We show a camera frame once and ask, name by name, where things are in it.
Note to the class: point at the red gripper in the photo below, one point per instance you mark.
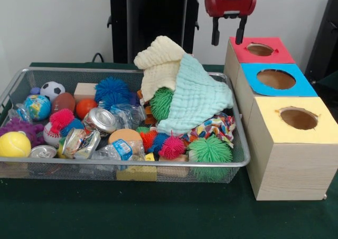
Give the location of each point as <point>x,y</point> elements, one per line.
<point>230,5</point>

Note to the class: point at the light teal waffle cloth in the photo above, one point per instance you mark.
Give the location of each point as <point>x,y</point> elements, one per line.
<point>198,99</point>

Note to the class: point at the cream waffle cloth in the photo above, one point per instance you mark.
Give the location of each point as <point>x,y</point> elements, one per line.
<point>158,64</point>

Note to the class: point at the polka dot cloth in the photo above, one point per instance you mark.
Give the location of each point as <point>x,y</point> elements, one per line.
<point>219,127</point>

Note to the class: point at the wooden box with three holes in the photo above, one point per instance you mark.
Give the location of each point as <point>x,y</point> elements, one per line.
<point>290,165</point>

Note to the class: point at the black panel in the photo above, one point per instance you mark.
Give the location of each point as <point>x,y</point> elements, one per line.
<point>326,38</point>

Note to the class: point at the green fuzzy monster toy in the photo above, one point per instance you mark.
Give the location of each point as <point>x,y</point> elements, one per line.
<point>161,104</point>

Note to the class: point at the green spiky ball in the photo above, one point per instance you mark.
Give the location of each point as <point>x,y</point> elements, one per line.
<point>209,150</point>

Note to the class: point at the blue spiky ball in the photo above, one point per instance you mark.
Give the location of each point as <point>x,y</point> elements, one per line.
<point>112,92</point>

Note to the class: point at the brown toy football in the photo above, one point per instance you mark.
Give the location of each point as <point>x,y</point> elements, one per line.
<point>63,102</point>

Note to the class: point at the small soccer ball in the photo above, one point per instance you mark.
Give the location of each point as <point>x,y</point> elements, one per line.
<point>53,90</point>

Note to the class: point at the dark green tablecloth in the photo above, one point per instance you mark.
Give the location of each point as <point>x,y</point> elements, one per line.
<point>158,212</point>

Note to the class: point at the blue globe ball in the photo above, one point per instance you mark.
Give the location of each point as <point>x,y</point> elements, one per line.
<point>37,107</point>

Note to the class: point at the large yellow ball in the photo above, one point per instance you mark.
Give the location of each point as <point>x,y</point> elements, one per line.
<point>14,144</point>

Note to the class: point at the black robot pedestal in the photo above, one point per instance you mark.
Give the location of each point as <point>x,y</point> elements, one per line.
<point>153,17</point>

